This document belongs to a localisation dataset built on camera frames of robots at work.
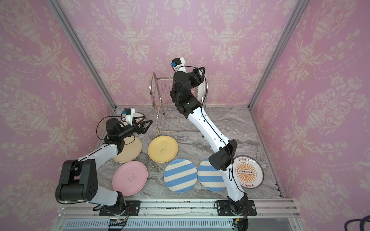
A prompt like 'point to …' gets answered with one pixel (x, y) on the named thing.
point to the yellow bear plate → (163, 149)
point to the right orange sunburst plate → (249, 172)
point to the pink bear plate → (130, 177)
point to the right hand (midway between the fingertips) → (202, 72)
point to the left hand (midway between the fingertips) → (148, 120)
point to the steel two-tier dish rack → (169, 118)
